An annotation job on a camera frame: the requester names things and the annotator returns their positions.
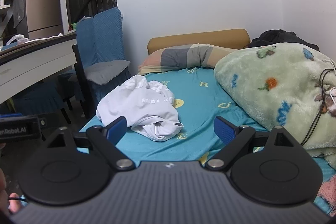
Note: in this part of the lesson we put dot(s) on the grey seat cushion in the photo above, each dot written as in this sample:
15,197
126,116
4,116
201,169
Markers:
102,73

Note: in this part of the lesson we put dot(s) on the gold refrigerator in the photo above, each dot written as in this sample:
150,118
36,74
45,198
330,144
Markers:
37,19

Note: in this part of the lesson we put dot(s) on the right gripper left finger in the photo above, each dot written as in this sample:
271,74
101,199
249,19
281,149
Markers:
104,140

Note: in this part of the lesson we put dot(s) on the pink fluffy blanket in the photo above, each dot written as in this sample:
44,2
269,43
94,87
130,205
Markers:
327,191

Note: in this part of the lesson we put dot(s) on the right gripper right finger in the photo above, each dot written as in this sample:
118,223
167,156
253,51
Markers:
236,144

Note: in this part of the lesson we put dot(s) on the white t-shirt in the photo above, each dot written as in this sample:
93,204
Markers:
148,107

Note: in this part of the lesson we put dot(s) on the black clothing pile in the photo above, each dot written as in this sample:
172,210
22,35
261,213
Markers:
278,36

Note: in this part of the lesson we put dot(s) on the blue covered chair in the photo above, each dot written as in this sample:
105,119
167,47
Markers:
99,39

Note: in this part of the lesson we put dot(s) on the green fleece blanket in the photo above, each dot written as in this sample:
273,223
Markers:
288,85

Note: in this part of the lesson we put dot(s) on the white desk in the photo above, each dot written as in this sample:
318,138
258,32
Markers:
29,63

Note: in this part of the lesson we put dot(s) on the striped pillow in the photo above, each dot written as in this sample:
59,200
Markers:
182,57

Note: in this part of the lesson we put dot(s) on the tan headboard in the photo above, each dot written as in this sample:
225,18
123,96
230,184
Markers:
234,38

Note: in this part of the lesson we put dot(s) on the left hand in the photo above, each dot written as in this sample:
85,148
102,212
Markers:
8,206

